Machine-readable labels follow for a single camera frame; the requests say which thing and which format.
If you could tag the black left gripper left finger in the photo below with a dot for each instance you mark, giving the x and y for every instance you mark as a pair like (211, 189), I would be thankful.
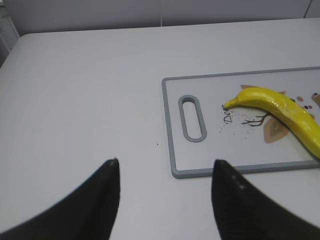
(88, 213)

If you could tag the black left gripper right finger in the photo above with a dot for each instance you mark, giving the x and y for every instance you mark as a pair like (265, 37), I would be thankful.
(243, 212)

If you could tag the yellow plastic banana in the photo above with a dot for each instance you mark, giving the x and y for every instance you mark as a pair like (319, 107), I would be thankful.
(296, 119)

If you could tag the white grey-rimmed cutting board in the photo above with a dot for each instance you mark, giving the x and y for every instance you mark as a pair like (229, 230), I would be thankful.
(199, 130)

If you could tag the white cabinet at left edge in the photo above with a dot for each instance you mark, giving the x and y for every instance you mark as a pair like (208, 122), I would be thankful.
(8, 37)

